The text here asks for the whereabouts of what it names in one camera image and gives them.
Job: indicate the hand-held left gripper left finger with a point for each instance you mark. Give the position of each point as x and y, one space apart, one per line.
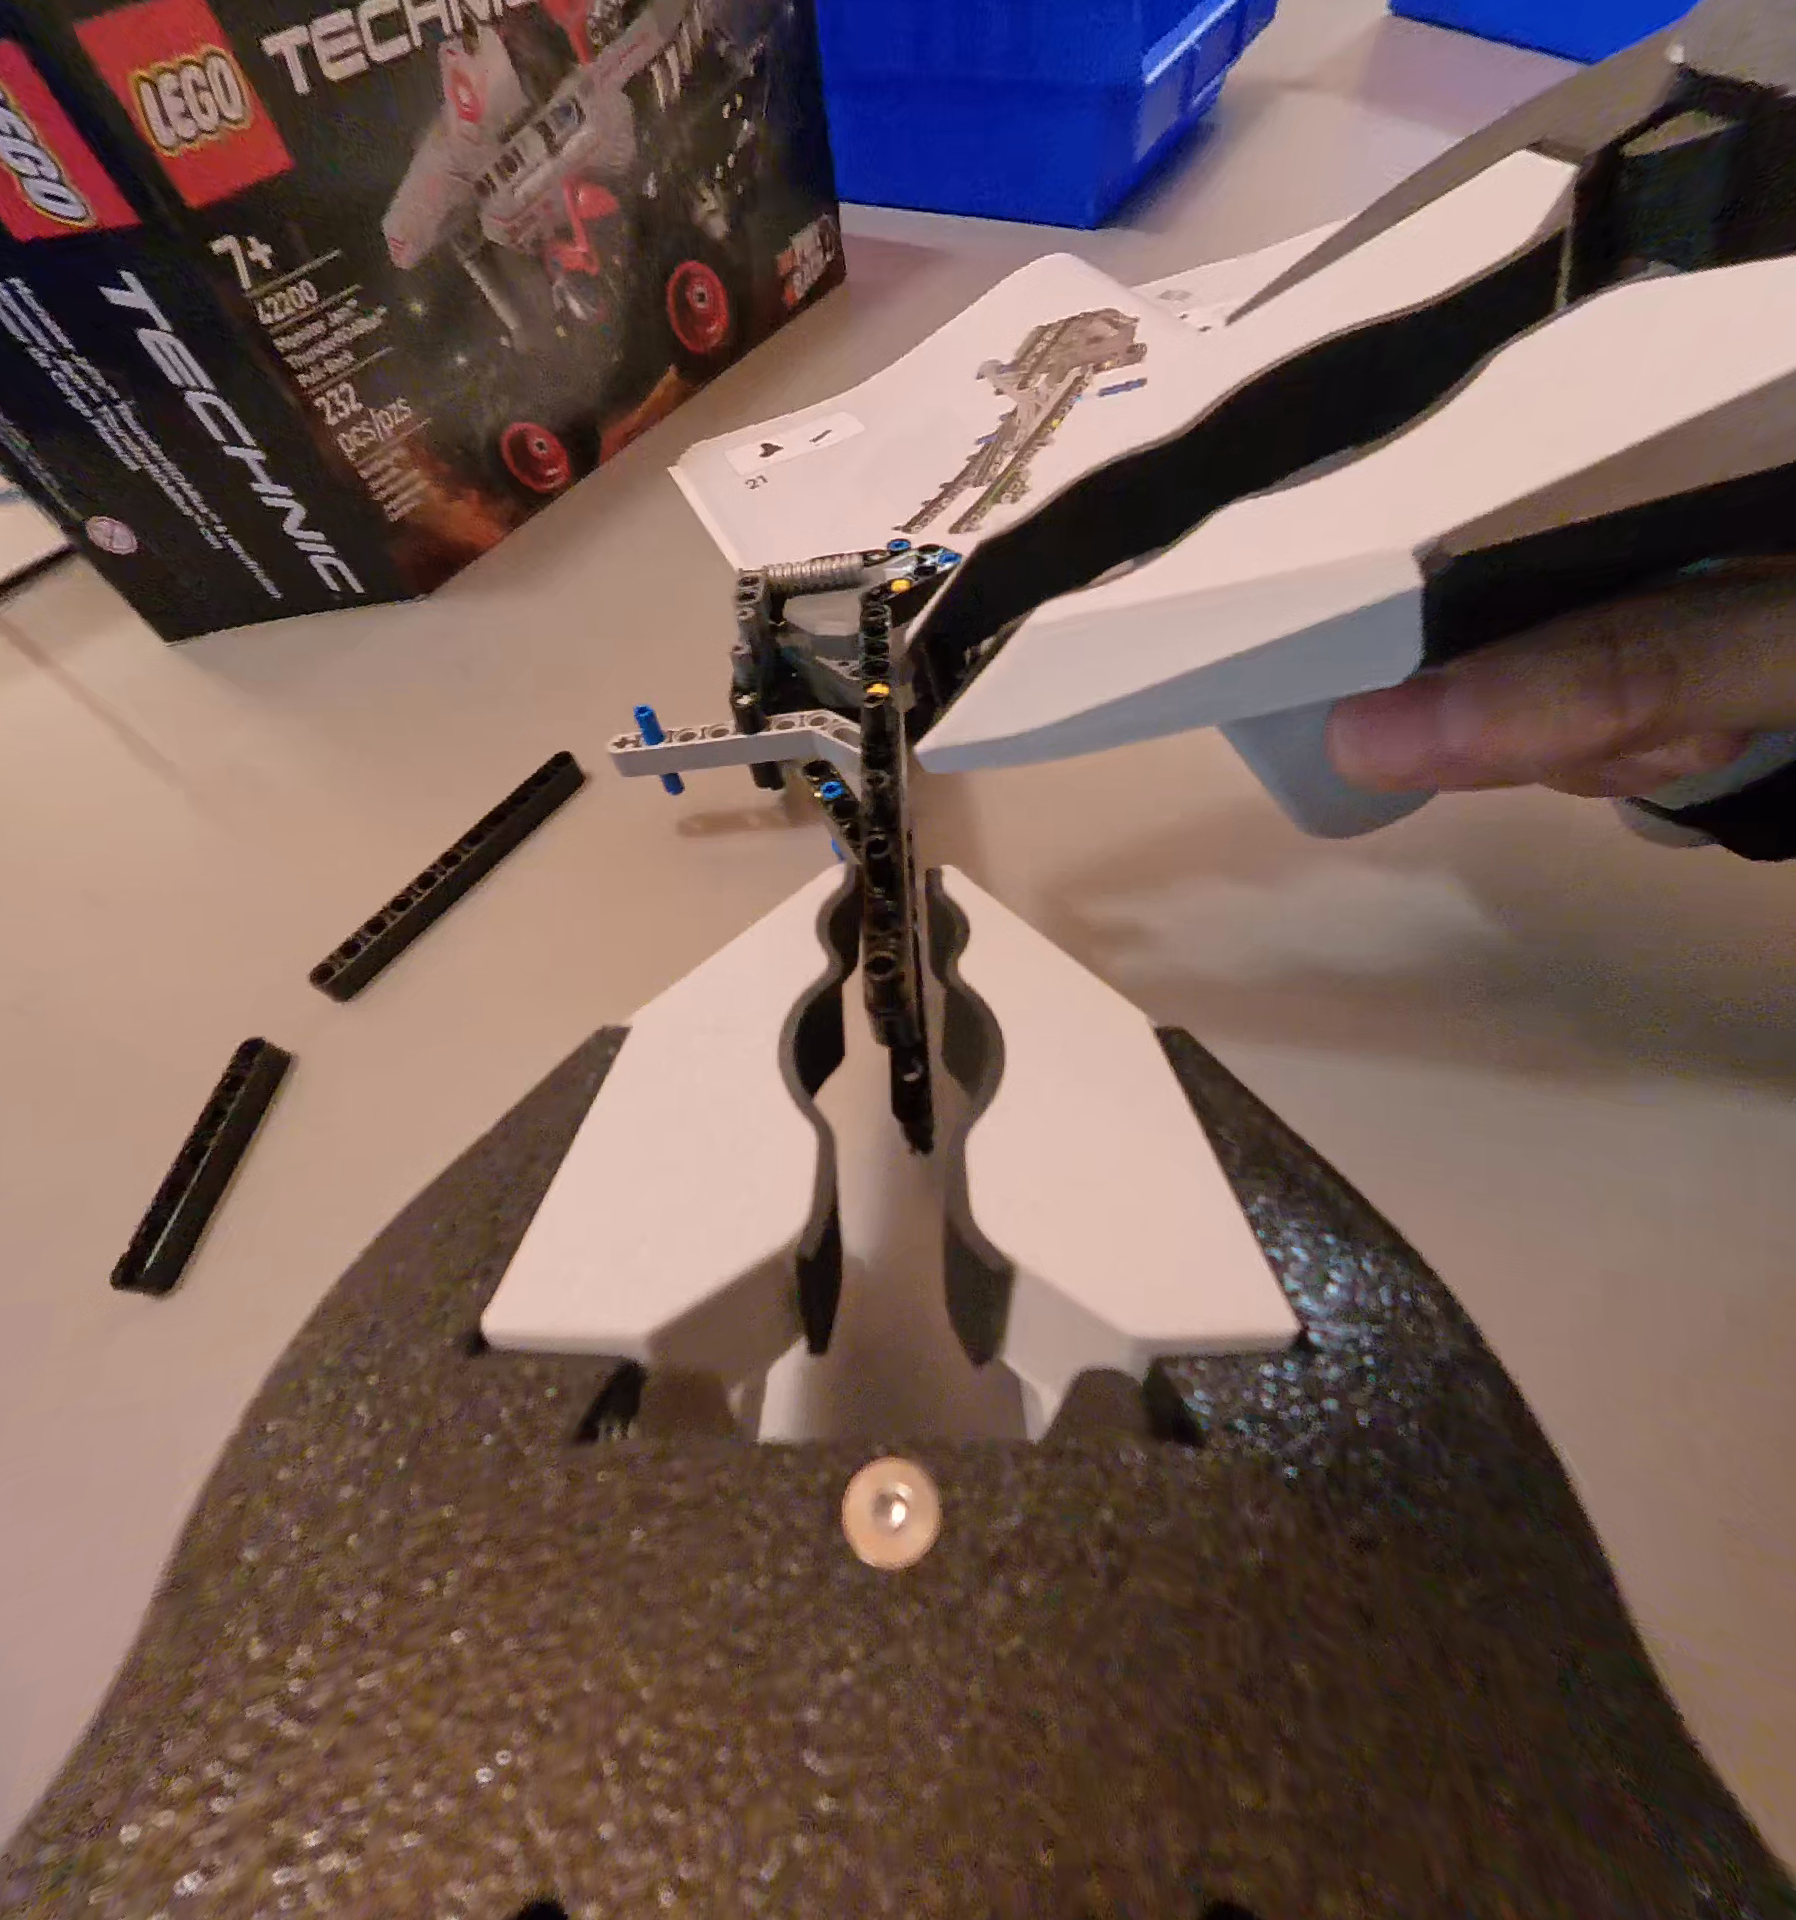
658 1199

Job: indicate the white instruction booklet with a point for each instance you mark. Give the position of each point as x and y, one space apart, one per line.
867 435

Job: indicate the long black toy beam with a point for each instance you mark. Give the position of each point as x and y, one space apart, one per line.
447 878

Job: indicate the short black toy beam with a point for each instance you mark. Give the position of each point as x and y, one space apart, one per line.
201 1161

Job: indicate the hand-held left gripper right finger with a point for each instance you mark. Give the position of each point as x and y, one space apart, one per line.
1123 1199

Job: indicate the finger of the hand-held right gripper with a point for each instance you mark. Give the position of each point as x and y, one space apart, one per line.
1440 240
1287 600

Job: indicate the black toy set box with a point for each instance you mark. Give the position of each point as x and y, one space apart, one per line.
387 300

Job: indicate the grey black toy brick model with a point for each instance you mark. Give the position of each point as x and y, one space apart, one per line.
881 780

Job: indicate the blue storage bin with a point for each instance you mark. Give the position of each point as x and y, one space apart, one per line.
1529 23
1019 104

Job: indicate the person's right hand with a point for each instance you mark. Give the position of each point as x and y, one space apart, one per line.
1557 713

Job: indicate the grey desk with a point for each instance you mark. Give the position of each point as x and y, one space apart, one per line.
1440 1124

